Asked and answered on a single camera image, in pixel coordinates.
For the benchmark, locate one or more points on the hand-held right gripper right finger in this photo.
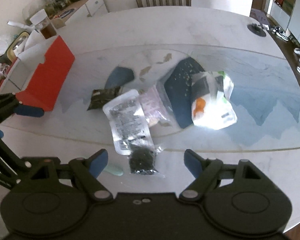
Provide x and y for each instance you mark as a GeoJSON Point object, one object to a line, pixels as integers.
{"type": "Point", "coordinates": [193, 162]}

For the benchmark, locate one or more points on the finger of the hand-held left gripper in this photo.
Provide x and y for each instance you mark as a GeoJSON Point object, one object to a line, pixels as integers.
{"type": "Point", "coordinates": [0, 133]}
{"type": "Point", "coordinates": [31, 112]}

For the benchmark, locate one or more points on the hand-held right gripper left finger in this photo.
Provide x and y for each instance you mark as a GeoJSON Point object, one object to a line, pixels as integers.
{"type": "Point", "coordinates": [98, 163]}

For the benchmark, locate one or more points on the mint green piece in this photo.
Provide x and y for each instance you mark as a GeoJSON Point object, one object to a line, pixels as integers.
{"type": "Point", "coordinates": [113, 171]}

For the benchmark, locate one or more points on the clear packet of dark seaweed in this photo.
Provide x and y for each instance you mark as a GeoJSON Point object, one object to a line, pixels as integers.
{"type": "Point", "coordinates": [142, 161]}

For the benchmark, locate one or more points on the clear printed plastic packet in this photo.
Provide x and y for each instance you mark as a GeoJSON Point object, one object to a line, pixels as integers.
{"type": "Point", "coordinates": [126, 120]}

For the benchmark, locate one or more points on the red cardboard box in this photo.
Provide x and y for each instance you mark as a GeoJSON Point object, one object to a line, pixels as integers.
{"type": "Point", "coordinates": [55, 65]}

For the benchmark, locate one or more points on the white food bag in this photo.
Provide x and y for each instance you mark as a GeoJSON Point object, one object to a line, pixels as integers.
{"type": "Point", "coordinates": [212, 107]}

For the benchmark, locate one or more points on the dark brown snack packet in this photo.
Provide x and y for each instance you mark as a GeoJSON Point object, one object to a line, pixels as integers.
{"type": "Point", "coordinates": [102, 97]}

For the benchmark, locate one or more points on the pink clear packet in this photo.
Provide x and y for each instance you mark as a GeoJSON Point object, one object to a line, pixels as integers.
{"type": "Point", "coordinates": [152, 105]}

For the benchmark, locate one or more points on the white patterned desktop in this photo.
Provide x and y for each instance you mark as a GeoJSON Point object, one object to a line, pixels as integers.
{"type": "Point", "coordinates": [165, 30]}

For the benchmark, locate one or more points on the yellow container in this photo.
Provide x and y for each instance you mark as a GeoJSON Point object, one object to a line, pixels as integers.
{"type": "Point", "coordinates": [15, 47]}

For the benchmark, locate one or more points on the white paper sheet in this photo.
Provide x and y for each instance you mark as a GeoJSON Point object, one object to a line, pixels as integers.
{"type": "Point", "coordinates": [33, 43]}

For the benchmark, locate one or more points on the crumpled clear plastic bag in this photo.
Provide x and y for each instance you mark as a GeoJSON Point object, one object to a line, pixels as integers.
{"type": "Point", "coordinates": [1, 43]}

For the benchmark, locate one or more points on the white-lidded bottle of brown liquid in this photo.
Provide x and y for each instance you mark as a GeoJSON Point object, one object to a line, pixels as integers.
{"type": "Point", "coordinates": [43, 25]}

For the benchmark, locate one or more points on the small cardboard box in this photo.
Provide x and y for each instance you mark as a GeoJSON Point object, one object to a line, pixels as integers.
{"type": "Point", "coordinates": [57, 23]}

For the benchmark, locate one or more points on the clear glass tank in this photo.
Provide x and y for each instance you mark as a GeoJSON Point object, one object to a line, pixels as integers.
{"type": "Point", "coordinates": [47, 3]}

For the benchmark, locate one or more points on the small white drawer cabinet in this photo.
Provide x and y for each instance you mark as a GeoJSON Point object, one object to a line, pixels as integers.
{"type": "Point", "coordinates": [97, 3]}

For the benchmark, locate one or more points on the black round desk disc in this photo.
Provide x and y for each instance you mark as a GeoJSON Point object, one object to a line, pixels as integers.
{"type": "Point", "coordinates": [257, 29]}

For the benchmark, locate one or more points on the black and white sneaker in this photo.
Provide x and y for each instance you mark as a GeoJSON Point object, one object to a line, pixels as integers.
{"type": "Point", "coordinates": [281, 33]}

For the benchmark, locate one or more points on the light blue cabinet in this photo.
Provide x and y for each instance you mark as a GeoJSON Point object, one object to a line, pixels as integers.
{"type": "Point", "coordinates": [295, 12]}

